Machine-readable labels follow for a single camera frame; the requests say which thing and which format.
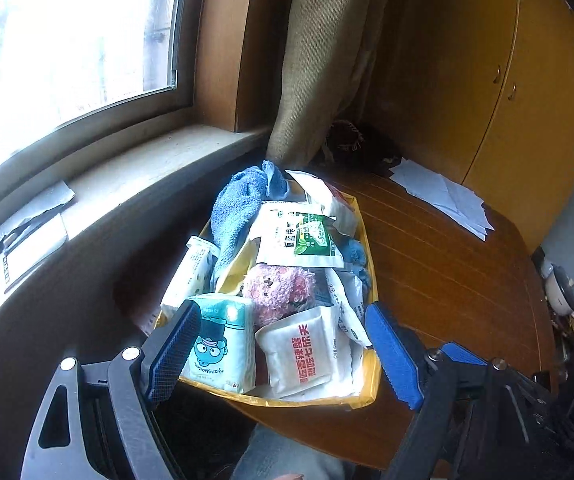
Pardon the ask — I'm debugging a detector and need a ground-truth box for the beige curtain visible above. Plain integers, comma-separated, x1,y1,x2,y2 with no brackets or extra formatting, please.
264,0,392,171

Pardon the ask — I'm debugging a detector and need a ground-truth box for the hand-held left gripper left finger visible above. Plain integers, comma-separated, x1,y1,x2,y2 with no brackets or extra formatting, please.
19,300,202,480

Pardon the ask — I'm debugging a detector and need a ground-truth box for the white labelled paper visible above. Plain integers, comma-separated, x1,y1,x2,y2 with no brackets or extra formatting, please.
0,212,70,295

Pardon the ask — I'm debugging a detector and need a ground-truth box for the teal cartoon tissue pack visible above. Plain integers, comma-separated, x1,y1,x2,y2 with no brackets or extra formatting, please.
179,294,258,395

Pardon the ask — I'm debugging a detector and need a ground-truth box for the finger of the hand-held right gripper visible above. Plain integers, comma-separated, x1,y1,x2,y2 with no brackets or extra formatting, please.
441,342,558,411

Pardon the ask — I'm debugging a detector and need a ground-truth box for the yellow cardboard box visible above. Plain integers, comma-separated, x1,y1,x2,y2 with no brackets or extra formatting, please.
154,180,382,408

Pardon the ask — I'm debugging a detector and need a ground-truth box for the pile of white paper sheets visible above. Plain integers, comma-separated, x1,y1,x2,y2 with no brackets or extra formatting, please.
389,157,495,241

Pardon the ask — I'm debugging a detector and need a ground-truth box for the green white packet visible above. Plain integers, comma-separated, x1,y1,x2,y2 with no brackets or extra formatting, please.
256,201,346,269

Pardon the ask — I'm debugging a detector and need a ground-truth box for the white packet blue print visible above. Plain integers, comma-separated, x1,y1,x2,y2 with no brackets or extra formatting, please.
324,267,370,348

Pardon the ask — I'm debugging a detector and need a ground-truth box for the person's leg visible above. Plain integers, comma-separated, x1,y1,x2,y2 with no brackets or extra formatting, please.
229,422,358,480

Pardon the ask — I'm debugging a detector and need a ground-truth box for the white packet red label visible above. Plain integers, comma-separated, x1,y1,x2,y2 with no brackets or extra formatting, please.
286,170,358,238
256,305,348,402

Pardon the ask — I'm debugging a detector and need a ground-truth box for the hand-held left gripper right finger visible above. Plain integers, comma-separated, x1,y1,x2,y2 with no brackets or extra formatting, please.
364,302,538,480

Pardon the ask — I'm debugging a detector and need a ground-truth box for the pink plush toy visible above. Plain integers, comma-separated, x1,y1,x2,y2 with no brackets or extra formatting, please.
243,261,318,330

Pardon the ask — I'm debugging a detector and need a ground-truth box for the white dotted packet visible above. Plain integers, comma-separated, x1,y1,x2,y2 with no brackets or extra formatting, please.
159,236,218,323

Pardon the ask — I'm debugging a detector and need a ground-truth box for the yellow wooden cabinet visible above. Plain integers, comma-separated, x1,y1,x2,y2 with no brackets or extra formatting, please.
367,0,574,256

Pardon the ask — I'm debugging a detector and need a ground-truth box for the dark fringed cloth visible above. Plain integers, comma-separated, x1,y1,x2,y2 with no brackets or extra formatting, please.
312,119,402,173

